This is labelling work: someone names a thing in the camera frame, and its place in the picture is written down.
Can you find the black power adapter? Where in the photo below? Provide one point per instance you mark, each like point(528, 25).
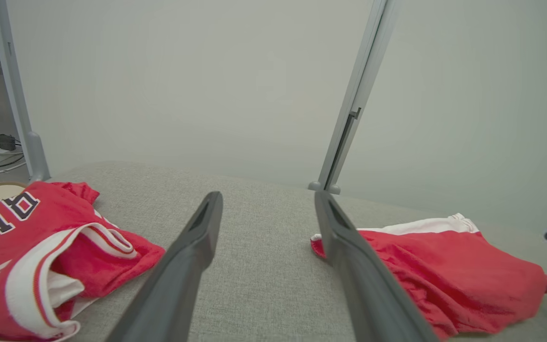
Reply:
point(6, 141)

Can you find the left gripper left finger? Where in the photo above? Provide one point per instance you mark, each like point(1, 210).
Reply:
point(178, 275)

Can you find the grey partition frame post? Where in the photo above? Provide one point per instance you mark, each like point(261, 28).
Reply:
point(17, 95)
point(368, 80)
point(356, 80)

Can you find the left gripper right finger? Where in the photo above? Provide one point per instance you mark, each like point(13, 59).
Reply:
point(368, 285)

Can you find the red white-trimmed shorts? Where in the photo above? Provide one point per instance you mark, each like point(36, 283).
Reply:
point(444, 270)

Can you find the red basketball jersey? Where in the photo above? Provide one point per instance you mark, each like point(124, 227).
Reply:
point(26, 237)

